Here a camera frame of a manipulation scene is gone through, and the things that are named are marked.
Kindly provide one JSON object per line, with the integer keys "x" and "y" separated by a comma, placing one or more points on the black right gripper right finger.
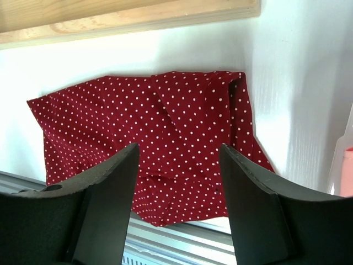
{"x": 276, "y": 221}

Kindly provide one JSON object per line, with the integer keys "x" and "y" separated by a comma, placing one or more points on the salmon pink garment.
{"x": 346, "y": 183}

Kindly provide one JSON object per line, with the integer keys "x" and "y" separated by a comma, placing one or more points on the dark red dotted garment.
{"x": 178, "y": 119}

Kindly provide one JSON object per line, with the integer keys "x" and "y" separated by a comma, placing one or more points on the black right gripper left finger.
{"x": 82, "y": 220}

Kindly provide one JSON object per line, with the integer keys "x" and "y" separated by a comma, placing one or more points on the white slotted cable duct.
{"x": 129, "y": 259}

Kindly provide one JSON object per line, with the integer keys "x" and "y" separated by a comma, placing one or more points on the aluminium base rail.
{"x": 194, "y": 243}

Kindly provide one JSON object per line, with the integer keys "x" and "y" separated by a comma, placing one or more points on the wooden clothes rack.
{"x": 29, "y": 23}

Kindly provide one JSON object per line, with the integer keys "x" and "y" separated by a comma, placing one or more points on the white plastic laundry basket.
{"x": 342, "y": 144}

